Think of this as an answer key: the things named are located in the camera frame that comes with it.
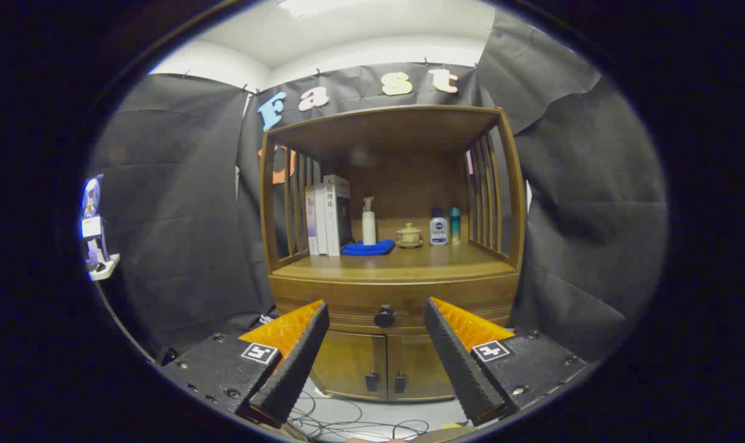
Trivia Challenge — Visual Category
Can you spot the white lotion bottle blue cap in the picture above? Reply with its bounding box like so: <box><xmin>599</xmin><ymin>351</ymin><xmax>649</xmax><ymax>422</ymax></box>
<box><xmin>429</xmin><ymin>208</ymin><xmax>448</xmax><ymax>247</ymax></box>

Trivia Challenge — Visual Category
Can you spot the wooden cabinet door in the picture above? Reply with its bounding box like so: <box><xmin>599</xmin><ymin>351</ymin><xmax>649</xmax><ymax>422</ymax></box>
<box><xmin>386</xmin><ymin>334</ymin><xmax>465</xmax><ymax>402</ymax></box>
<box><xmin>311</xmin><ymin>330</ymin><xmax>388</xmax><ymax>402</ymax></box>

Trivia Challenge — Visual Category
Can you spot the wooden countertop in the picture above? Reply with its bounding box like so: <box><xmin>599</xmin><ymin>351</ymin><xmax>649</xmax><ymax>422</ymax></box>
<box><xmin>273</xmin><ymin>240</ymin><xmax>516</xmax><ymax>284</ymax></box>

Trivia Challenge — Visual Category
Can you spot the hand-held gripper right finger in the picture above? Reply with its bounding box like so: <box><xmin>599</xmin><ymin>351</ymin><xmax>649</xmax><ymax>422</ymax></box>
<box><xmin>424</xmin><ymin>297</ymin><xmax>588</xmax><ymax>427</ymax></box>

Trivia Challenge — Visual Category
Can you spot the blue folded cloth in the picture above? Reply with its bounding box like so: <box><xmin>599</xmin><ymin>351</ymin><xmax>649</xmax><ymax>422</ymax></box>
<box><xmin>341</xmin><ymin>239</ymin><xmax>396</xmax><ymax>257</ymax></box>

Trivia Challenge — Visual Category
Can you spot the wooden drawer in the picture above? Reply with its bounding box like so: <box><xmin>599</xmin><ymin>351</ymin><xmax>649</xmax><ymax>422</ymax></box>
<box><xmin>269</xmin><ymin>274</ymin><xmax>520</xmax><ymax>336</ymax></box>

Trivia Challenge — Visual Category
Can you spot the thick white black book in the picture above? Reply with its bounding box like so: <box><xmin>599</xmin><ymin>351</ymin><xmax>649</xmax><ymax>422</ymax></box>
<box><xmin>323</xmin><ymin>175</ymin><xmax>353</xmax><ymax>257</ymax></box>

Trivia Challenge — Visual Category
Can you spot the white pump bottle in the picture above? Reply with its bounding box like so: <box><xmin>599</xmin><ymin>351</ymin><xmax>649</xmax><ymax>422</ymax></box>
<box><xmin>362</xmin><ymin>197</ymin><xmax>378</xmax><ymax>246</ymax></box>

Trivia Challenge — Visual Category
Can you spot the thin white purple book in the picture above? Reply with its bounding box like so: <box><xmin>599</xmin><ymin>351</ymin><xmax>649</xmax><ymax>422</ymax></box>
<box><xmin>305</xmin><ymin>186</ymin><xmax>319</xmax><ymax>256</ymax></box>

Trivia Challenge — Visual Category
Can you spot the tangle of black cables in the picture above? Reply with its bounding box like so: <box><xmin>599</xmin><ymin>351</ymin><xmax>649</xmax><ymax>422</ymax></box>
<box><xmin>286</xmin><ymin>388</ymin><xmax>431</xmax><ymax>442</ymax></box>

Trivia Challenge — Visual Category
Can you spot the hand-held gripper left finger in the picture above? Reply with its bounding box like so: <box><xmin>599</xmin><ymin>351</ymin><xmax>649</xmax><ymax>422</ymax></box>
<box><xmin>161</xmin><ymin>300</ymin><xmax>330</xmax><ymax>429</ymax></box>

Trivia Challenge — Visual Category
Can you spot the wooden cabinet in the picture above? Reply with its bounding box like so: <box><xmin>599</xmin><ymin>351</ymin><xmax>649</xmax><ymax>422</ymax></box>
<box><xmin>258</xmin><ymin>105</ymin><xmax>528</xmax><ymax>404</ymax></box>

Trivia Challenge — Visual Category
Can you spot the beige lidded teacup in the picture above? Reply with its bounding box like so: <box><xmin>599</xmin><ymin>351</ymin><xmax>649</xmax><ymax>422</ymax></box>
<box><xmin>396</xmin><ymin>223</ymin><xmax>423</xmax><ymax>249</ymax></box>

